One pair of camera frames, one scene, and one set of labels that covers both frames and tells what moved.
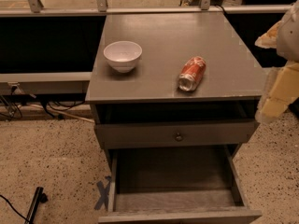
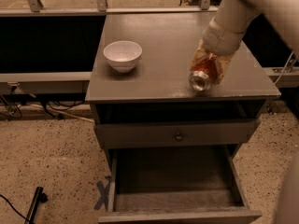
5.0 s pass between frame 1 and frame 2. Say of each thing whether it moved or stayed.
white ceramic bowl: stayed
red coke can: moved
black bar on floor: stayed
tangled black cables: stayed
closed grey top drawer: stayed
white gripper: moved
